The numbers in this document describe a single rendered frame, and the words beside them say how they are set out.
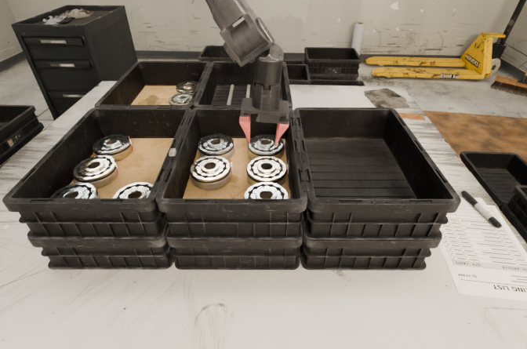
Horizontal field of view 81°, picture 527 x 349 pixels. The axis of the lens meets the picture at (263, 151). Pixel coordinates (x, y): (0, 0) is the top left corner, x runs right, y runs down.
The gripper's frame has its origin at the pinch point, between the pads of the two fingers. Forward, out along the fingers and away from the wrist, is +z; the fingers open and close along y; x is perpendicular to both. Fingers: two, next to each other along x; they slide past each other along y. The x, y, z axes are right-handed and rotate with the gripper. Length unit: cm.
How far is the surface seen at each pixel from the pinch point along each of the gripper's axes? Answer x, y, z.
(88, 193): 8.3, 39.3, 12.6
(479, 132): -165, -179, 74
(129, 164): -6.9, 36.3, 14.8
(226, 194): 4.4, 7.8, 13.5
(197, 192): 3.8, 15.1, 13.9
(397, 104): -71, -62, 17
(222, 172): -0.5, 9.5, 10.3
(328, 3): -333, -67, 6
